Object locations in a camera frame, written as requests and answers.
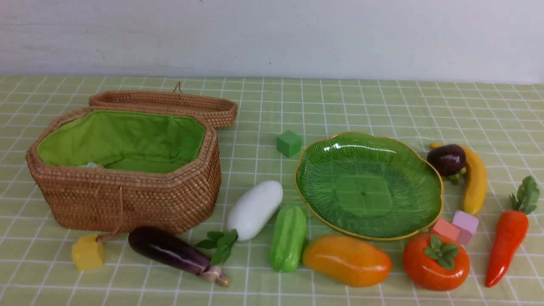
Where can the white toy radish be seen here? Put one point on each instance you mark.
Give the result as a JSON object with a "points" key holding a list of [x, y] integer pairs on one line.
{"points": [[246, 219]]}

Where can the green toy cucumber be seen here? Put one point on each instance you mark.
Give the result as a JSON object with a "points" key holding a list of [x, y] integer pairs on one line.
{"points": [[288, 239]]}

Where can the orange toy mango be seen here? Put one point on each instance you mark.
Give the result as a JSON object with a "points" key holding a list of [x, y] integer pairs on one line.
{"points": [[350, 261]]}

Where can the purple toy eggplant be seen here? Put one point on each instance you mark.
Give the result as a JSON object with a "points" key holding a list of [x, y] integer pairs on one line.
{"points": [[164, 247]]}

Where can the dark purple toy mangosteen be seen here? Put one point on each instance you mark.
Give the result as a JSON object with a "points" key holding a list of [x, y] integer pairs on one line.
{"points": [[449, 160]]}

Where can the orange toy persimmon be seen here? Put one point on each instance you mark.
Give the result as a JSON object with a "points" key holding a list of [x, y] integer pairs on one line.
{"points": [[435, 262]]}

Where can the yellow toy banana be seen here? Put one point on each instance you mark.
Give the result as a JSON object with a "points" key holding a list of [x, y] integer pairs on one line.
{"points": [[476, 181]]}

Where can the orange toy carrot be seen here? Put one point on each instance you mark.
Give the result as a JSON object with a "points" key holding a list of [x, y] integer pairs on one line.
{"points": [[511, 230]]}

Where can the green cube block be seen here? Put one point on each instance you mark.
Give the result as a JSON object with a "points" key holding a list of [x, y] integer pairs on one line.
{"points": [[288, 143]]}

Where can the woven wicker basket lid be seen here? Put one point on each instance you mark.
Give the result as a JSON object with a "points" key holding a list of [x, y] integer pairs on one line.
{"points": [[217, 112]]}

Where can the green leaf glass plate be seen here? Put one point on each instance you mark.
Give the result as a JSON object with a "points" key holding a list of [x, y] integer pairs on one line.
{"points": [[373, 188]]}

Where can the woven wicker basket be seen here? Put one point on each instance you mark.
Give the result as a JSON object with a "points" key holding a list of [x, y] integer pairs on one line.
{"points": [[114, 170]]}

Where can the pink cube block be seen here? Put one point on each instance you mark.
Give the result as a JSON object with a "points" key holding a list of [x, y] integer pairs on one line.
{"points": [[445, 228]]}

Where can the lilac cube block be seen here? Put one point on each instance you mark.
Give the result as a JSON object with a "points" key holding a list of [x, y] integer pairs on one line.
{"points": [[467, 224]]}

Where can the yellow cube block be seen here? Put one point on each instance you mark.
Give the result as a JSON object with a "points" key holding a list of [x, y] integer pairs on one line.
{"points": [[87, 253]]}

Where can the green checked tablecloth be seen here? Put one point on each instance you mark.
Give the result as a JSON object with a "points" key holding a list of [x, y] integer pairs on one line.
{"points": [[502, 123]]}

